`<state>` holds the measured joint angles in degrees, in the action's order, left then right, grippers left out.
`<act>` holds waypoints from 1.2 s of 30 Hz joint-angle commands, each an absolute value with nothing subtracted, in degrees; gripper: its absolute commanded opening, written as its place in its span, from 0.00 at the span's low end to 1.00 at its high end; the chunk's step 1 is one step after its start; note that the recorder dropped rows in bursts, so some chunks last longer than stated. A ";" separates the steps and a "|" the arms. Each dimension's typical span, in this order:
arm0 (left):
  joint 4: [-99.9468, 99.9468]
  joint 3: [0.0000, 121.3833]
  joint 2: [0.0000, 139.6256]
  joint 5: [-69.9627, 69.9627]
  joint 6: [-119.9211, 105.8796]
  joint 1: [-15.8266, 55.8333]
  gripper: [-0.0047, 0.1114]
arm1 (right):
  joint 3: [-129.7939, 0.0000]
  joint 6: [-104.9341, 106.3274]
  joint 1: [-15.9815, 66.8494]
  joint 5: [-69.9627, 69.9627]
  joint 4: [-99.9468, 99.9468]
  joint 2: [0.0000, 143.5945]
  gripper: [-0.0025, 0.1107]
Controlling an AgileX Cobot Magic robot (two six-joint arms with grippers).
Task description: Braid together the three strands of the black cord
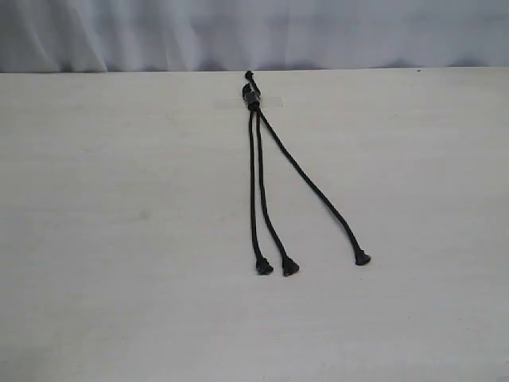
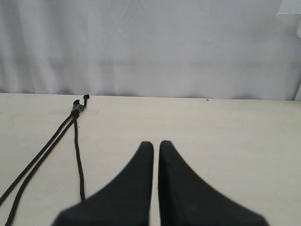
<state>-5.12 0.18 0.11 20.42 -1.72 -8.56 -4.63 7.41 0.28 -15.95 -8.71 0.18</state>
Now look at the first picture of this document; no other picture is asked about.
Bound clear adhesive tape strip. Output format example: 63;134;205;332
212;97;284;110

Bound white fabric backdrop curtain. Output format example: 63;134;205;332
1;1;508;72

